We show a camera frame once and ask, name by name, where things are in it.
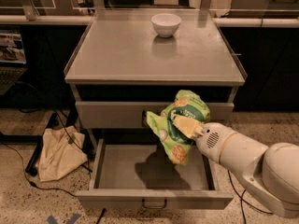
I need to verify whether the beige cloth tote bag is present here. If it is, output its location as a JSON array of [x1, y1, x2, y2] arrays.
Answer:
[[37, 126, 88, 182]]

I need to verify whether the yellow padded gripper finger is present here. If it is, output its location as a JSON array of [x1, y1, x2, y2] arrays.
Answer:
[[173, 115, 204, 140]]

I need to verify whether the black upper drawer handle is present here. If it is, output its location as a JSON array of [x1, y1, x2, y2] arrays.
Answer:
[[142, 110, 148, 118]]

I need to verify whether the grey drawer cabinet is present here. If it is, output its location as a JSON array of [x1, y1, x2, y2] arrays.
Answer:
[[64, 8, 249, 211]]

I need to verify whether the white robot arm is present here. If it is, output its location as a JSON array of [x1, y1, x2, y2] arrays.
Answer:
[[173, 115, 299, 218]]

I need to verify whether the black drawer handle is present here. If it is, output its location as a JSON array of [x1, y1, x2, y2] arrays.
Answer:
[[142, 110, 148, 118], [141, 199, 167, 210]]

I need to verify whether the black lower drawer handle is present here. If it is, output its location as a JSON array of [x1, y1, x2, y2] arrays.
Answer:
[[141, 199, 167, 210]]

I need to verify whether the closed upper grey drawer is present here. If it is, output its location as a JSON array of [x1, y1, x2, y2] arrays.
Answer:
[[75, 101, 235, 130]]

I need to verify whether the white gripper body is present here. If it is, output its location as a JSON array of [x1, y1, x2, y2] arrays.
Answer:
[[196, 122, 236, 164]]

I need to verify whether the white ceramic bowl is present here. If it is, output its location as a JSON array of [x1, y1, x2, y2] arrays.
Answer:
[[151, 13, 181, 37]]

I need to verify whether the green rice chip bag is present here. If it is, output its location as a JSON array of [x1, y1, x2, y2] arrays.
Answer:
[[146, 90, 210, 165]]

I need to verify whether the open lower grey drawer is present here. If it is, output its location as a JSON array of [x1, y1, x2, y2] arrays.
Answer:
[[77, 140, 233, 209]]

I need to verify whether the laptop computer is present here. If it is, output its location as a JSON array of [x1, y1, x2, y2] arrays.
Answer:
[[0, 26, 27, 95]]

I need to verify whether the black floor cable left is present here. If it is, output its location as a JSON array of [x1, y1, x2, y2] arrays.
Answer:
[[0, 107, 93, 198]]

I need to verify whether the black floor cable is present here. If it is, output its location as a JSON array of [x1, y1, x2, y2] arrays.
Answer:
[[227, 171, 274, 224], [0, 107, 93, 198]]

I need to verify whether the black floor cable right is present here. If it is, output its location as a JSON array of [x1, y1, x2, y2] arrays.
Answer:
[[227, 171, 274, 224]]

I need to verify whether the white horizontal rail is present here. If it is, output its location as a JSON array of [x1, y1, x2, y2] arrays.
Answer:
[[0, 15, 299, 28]]

